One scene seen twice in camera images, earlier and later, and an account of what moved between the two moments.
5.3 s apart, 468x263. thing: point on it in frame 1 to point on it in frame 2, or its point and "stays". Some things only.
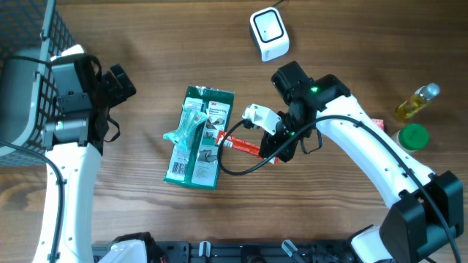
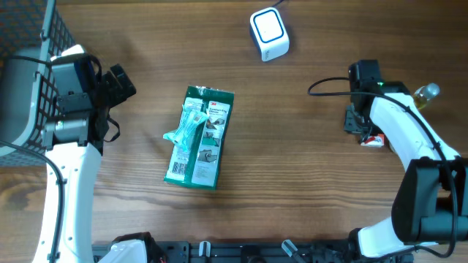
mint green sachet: (189, 120) stays
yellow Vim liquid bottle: (416, 101) stays
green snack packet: (197, 165) stays
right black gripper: (269, 141) to (350, 126)
